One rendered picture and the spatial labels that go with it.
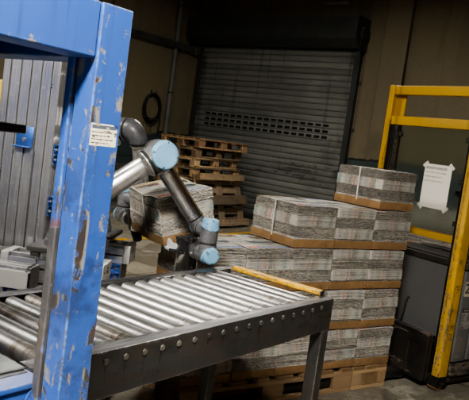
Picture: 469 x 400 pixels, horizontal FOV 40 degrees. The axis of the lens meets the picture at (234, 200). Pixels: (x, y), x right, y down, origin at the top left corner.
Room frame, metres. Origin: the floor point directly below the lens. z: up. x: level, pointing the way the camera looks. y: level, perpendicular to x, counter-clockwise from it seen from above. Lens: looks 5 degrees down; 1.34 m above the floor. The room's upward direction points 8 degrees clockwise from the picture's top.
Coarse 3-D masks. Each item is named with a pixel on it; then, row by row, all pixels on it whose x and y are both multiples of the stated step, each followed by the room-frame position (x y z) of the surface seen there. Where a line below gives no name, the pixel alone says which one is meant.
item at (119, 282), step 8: (168, 272) 2.46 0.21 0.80; (176, 272) 2.48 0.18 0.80; (184, 272) 2.50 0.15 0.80; (192, 272) 2.52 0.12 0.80; (200, 272) 2.55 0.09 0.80; (104, 280) 2.20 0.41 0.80; (112, 280) 2.21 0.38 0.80; (120, 280) 2.23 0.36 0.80; (128, 280) 2.24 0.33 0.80; (136, 280) 2.27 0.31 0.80; (144, 280) 2.30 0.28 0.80; (32, 288) 1.97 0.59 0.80; (40, 288) 1.98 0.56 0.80; (0, 296) 1.84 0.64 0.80; (8, 296) 1.85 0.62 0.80; (16, 296) 1.87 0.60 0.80; (24, 296) 1.89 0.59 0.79; (40, 296) 1.94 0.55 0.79
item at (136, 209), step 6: (186, 180) 3.26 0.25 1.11; (132, 186) 3.21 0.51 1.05; (138, 186) 3.19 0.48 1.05; (144, 186) 3.18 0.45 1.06; (150, 186) 3.18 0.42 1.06; (156, 186) 3.18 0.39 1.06; (162, 186) 3.18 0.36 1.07; (132, 192) 3.18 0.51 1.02; (138, 192) 3.10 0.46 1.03; (144, 192) 3.09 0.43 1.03; (132, 198) 3.19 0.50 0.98; (138, 198) 3.12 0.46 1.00; (132, 204) 3.21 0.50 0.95; (138, 204) 3.13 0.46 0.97; (132, 210) 3.21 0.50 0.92; (138, 210) 3.14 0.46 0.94; (132, 216) 3.22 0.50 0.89; (138, 216) 3.15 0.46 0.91; (138, 222) 3.16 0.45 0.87
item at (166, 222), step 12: (168, 192) 3.01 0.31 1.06; (192, 192) 2.99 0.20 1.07; (204, 192) 3.03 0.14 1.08; (156, 204) 2.94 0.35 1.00; (168, 204) 2.93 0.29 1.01; (204, 204) 3.04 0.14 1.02; (156, 216) 2.95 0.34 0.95; (168, 216) 2.94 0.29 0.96; (180, 216) 2.98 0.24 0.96; (204, 216) 3.04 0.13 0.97; (156, 228) 2.96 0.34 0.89; (168, 228) 2.94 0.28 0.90; (180, 228) 2.98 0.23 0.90
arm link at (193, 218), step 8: (160, 176) 2.74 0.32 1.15; (168, 176) 2.73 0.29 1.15; (176, 176) 2.75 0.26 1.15; (168, 184) 2.74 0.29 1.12; (176, 184) 2.75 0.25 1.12; (184, 184) 2.79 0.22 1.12; (176, 192) 2.75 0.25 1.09; (184, 192) 2.77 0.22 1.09; (176, 200) 2.77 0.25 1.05; (184, 200) 2.76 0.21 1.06; (192, 200) 2.79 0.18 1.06; (184, 208) 2.77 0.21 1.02; (192, 208) 2.78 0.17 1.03; (184, 216) 2.80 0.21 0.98; (192, 216) 2.78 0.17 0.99; (200, 216) 2.80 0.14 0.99; (192, 224) 2.80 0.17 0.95
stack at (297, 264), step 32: (160, 256) 3.25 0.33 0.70; (224, 256) 3.06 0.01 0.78; (256, 256) 3.17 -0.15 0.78; (288, 256) 3.29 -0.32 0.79; (320, 256) 3.42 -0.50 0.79; (352, 256) 3.56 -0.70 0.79; (352, 320) 3.60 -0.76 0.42; (256, 352) 3.23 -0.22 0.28; (288, 352) 3.34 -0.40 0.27; (352, 352) 3.62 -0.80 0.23; (160, 384) 3.12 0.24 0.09; (224, 384) 3.40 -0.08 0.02; (256, 384) 3.23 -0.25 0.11
